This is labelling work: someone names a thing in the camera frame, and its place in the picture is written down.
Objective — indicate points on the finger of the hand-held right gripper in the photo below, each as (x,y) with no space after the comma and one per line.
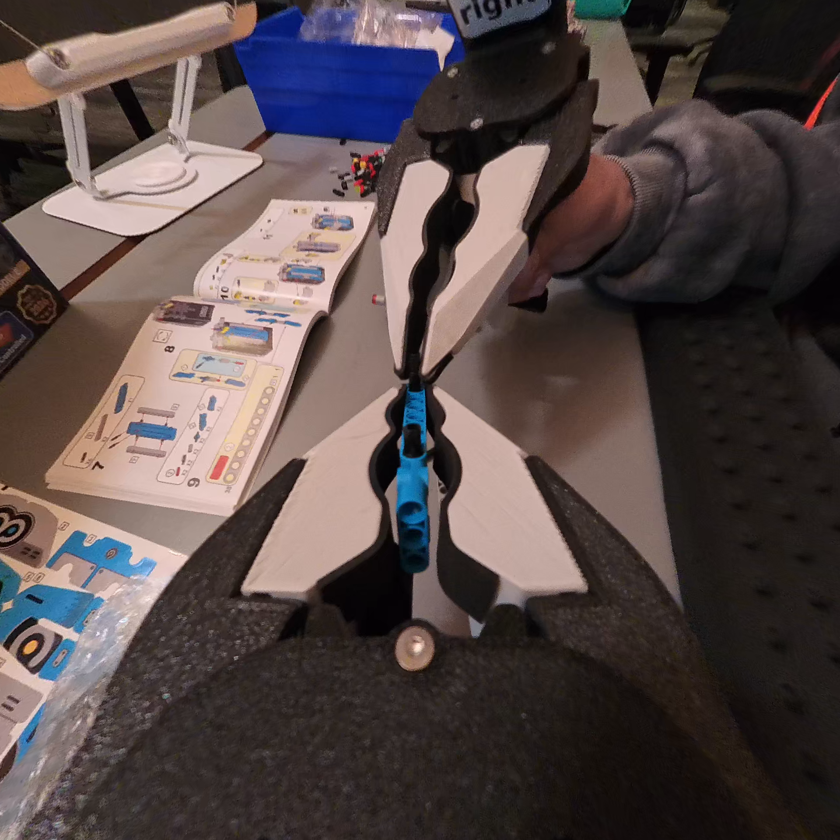
(505,216)
(403,249)

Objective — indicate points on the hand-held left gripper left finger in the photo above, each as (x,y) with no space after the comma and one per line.
(315,518)

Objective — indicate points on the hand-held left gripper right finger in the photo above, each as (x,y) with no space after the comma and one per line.
(512,518)

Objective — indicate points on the blue perforated building beam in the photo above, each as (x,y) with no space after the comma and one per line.
(413,525)

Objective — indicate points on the black connector pin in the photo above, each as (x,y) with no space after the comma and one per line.
(414,377)

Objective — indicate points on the grey desk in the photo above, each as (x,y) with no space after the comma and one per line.
(558,407)

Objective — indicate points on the person's right hand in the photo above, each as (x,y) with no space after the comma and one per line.
(584,216)

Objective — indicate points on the pile of small building pieces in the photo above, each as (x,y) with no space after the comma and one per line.
(361,172)

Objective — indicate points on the pile of clear plastic bags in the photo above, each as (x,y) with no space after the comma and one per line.
(374,23)

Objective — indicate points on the open instruction booklet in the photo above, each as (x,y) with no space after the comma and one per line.
(197,407)

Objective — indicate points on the blue plastic bin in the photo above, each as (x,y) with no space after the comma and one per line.
(328,85)

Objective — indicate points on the black dotted mat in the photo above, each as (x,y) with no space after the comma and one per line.
(754,525)

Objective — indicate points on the clear bubble wrap bag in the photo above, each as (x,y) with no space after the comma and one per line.
(98,656)

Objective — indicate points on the blue sticker sheet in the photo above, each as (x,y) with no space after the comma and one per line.
(65,590)

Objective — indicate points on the white wooden-top laptop stand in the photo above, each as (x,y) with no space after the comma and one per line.
(151,177)

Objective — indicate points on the dark blue toy set box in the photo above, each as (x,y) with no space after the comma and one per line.
(26,302)

